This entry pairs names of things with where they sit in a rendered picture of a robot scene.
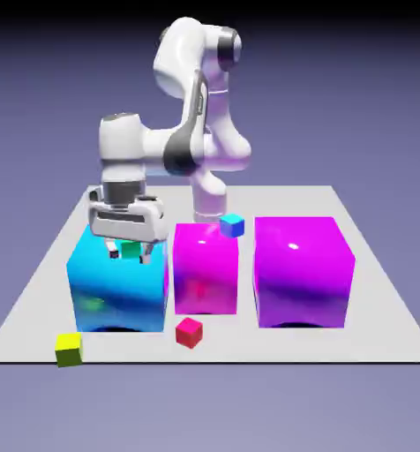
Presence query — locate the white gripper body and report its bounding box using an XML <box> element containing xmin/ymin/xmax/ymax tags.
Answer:
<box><xmin>86</xmin><ymin>189</ymin><xmax>169</xmax><ymax>245</ymax></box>

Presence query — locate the large purple box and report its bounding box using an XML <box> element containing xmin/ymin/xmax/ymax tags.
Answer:
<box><xmin>252</xmin><ymin>215</ymin><xmax>356</xmax><ymax>330</ymax></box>

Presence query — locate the small yellow cube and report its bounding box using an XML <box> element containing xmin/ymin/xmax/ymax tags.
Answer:
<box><xmin>54</xmin><ymin>331</ymin><xmax>84</xmax><ymax>369</ymax></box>

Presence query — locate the small green cube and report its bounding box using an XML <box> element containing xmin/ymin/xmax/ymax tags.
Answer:
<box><xmin>120</xmin><ymin>240</ymin><xmax>143</xmax><ymax>261</ymax></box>

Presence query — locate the large cyan box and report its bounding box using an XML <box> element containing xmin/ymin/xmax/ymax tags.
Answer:
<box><xmin>65</xmin><ymin>223</ymin><xmax>169</xmax><ymax>334</ymax></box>

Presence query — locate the large magenta box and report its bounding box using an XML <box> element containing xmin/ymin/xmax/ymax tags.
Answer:
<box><xmin>172</xmin><ymin>222</ymin><xmax>240</xmax><ymax>316</ymax></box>

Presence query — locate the small blue cube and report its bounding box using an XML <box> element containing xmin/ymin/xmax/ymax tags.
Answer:
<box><xmin>219</xmin><ymin>213</ymin><xmax>246</xmax><ymax>239</ymax></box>

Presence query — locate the small red cube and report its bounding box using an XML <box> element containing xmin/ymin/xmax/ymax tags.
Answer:
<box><xmin>174</xmin><ymin>316</ymin><xmax>204</xmax><ymax>350</ymax></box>

